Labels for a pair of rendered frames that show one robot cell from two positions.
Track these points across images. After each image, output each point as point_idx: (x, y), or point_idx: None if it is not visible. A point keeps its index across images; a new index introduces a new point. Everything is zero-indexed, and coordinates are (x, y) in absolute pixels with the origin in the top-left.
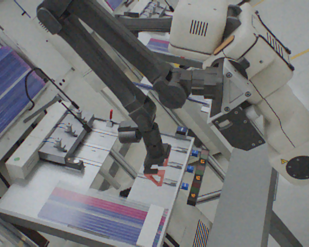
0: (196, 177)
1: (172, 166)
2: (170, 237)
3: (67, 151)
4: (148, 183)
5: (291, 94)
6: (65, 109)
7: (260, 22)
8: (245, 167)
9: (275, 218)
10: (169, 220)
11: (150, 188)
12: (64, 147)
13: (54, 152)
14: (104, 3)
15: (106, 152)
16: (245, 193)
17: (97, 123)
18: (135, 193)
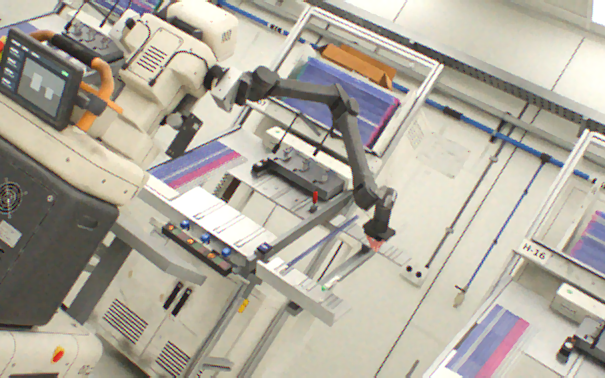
0: (191, 239)
1: (218, 226)
2: (185, 302)
3: (274, 160)
4: (207, 204)
5: (125, 110)
6: (339, 172)
7: (177, 50)
8: (160, 247)
9: (97, 274)
10: (158, 207)
11: (199, 203)
12: (281, 160)
13: (278, 154)
14: (565, 231)
15: (270, 195)
16: (127, 224)
17: (321, 204)
18: (200, 192)
